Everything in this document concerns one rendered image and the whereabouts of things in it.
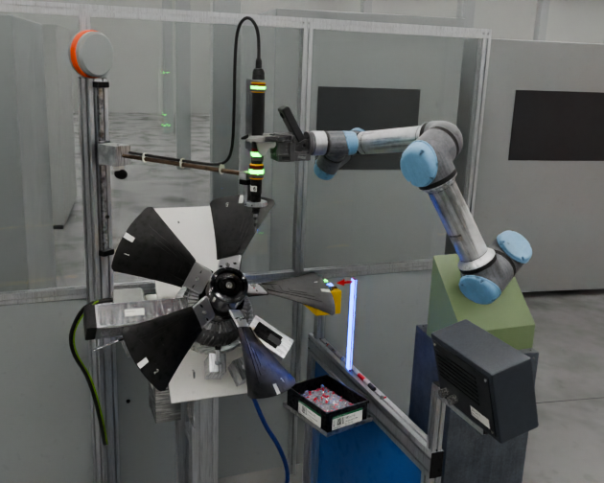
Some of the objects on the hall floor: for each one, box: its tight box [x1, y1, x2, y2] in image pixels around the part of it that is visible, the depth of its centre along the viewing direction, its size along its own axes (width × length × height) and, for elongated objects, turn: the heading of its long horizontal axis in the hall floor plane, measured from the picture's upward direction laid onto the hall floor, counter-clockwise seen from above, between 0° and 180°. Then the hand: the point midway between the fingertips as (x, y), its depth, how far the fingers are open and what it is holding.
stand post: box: [175, 402, 189, 483], centre depth 261 cm, size 4×9×115 cm, turn 103°
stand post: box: [189, 398, 219, 483], centre depth 243 cm, size 4×9×91 cm, turn 103°
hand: (247, 136), depth 207 cm, fingers closed on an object, 4 cm apart
